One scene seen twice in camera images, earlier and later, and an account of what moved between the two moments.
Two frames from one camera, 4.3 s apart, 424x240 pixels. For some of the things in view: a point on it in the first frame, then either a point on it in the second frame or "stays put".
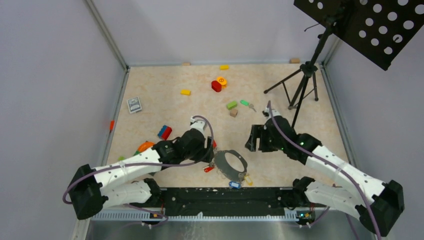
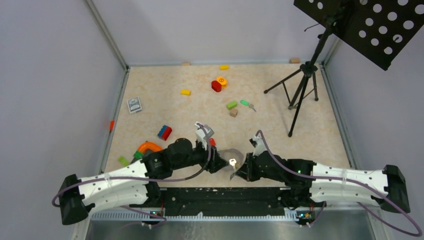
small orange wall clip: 112,124 stays put
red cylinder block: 216,86 stays put
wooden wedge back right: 295,60 stays put
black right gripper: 258,131 to 246,171
